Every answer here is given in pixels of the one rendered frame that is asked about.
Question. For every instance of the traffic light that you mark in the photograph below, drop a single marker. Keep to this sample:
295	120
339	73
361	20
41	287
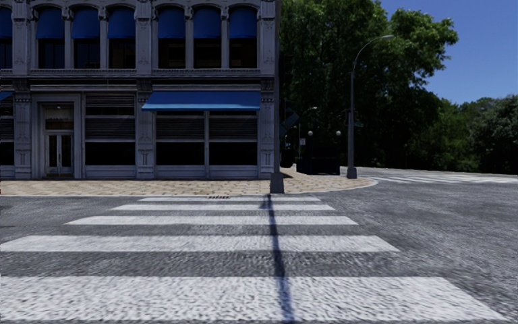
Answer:
277	121

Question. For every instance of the grey stone building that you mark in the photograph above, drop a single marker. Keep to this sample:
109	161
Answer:
143	81

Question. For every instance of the dark bin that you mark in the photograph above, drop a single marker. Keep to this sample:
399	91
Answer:
287	158

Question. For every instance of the dark stairway railing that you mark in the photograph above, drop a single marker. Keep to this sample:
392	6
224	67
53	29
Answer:
319	160

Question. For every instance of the grey street lamp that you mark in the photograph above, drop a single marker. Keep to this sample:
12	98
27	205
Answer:
351	121
300	133

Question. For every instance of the trees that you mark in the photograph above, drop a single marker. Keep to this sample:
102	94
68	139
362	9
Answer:
404	101

